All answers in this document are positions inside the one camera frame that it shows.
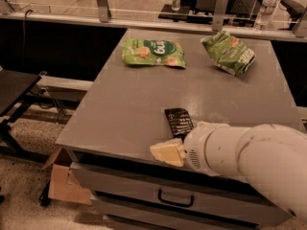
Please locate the brown cardboard box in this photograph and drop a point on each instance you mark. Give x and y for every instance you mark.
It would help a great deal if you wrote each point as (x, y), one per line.
(64, 185)

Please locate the green snack bag left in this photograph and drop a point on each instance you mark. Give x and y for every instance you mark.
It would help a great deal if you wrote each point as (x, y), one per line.
(161, 52)

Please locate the grey drawer cabinet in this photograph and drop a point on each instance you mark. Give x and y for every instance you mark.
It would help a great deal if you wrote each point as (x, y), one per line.
(146, 196)

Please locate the metal railing post left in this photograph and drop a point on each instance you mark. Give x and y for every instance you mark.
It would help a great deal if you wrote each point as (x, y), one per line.
(103, 10)

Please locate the metal railing post right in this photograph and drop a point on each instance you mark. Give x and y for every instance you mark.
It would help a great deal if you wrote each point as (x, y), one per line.
(219, 13)

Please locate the black side table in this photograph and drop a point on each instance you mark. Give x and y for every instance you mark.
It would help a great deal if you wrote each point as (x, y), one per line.
(13, 88)

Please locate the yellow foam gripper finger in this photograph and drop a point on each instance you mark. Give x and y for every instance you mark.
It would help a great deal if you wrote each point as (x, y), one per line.
(170, 152)

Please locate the black drawer handle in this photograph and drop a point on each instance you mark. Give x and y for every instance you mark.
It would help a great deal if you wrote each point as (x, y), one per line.
(184, 201)

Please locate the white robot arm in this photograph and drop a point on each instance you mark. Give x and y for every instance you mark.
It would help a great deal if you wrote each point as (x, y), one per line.
(272, 159)

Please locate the metal railing post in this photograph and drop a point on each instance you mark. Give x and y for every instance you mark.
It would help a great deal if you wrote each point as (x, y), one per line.
(103, 10)
(219, 13)

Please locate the clear water bottle right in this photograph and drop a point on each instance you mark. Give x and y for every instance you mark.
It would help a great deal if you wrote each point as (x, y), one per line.
(264, 15)

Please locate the black rxbar chocolate wrapper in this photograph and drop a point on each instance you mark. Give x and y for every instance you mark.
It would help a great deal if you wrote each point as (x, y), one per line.
(179, 121)

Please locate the green chip bag right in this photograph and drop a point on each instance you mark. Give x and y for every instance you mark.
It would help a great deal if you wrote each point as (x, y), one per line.
(228, 53)

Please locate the black office chair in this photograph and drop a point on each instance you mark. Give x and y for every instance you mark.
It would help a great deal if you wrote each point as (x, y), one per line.
(294, 9)

